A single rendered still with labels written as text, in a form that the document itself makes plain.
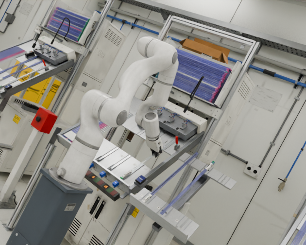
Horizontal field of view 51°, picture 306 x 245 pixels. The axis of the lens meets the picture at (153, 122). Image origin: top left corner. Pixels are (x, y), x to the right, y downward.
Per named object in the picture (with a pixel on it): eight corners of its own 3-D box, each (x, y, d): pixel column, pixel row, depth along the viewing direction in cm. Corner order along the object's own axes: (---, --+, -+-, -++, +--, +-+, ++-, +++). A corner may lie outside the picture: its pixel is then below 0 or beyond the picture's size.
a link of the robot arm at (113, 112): (93, 120, 151) (118, 136, 143) (83, 105, 141) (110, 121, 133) (158, 49, 166) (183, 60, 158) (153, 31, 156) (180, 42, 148)
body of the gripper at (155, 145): (163, 134, 189) (164, 148, 196) (150, 127, 194) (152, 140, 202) (155, 142, 185) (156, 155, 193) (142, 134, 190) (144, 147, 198)
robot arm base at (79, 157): (67, 190, 133) (88, 150, 133) (39, 167, 142) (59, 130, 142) (94, 190, 150) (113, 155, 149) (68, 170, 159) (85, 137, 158)
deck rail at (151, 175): (131, 197, 180) (130, 189, 177) (128, 195, 181) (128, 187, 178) (204, 138, 224) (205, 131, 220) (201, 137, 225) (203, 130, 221)
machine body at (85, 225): (104, 291, 205) (150, 206, 204) (42, 227, 242) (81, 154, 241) (153, 274, 260) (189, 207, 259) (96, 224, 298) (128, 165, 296)
